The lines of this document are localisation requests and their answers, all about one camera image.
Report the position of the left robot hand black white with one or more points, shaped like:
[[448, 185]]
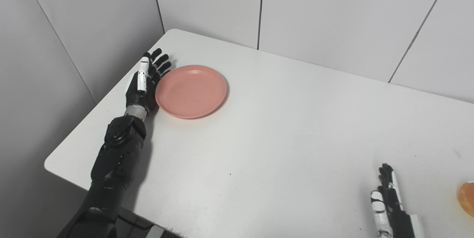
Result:
[[142, 86]]

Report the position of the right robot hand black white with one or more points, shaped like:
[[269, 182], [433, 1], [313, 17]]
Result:
[[392, 208]]

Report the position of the pink round plate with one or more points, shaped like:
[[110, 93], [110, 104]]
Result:
[[191, 91]]

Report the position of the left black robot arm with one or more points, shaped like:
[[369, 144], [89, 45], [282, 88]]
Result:
[[107, 171]]

